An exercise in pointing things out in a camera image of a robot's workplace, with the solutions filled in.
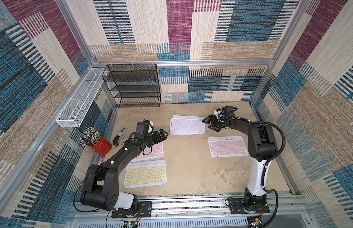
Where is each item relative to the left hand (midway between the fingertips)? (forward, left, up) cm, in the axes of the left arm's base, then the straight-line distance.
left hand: (163, 136), depth 88 cm
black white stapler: (+3, +31, -7) cm, 32 cm away
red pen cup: (-5, +36, -3) cm, 37 cm away
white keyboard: (+15, -14, -9) cm, 23 cm away
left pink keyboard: (-5, +5, -11) cm, 13 cm away
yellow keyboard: (-19, +11, -12) cm, 24 cm away
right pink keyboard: (-2, -42, -11) cm, 43 cm away
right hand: (+13, -30, -6) cm, 33 cm away
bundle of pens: (-3, +41, +6) cm, 41 cm away
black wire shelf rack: (+41, +24, +8) cm, 48 cm away
